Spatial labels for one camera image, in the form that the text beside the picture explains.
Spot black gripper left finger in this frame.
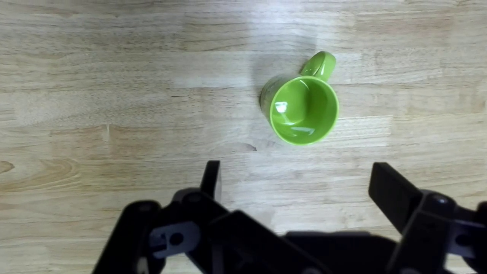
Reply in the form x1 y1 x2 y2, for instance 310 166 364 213
91 159 326 274

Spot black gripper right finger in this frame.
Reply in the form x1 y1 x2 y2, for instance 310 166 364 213
367 161 487 274

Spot yellow-green ceramic mug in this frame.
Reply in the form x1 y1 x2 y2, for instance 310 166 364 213
257 48 341 147

